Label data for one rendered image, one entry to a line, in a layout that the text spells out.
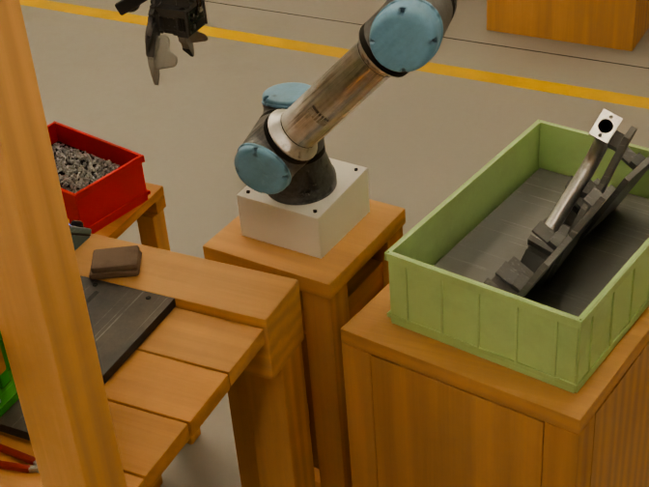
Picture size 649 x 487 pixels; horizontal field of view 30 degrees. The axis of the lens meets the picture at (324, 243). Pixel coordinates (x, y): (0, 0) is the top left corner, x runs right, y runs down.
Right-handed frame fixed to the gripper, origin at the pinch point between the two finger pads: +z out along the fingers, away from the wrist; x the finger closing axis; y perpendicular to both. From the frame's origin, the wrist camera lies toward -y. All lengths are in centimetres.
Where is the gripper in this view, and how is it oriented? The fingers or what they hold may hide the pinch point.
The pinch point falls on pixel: (171, 68)
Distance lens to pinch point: 233.2
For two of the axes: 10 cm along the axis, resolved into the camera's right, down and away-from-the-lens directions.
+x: 4.3, -5.3, 7.3
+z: 0.7, 8.3, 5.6
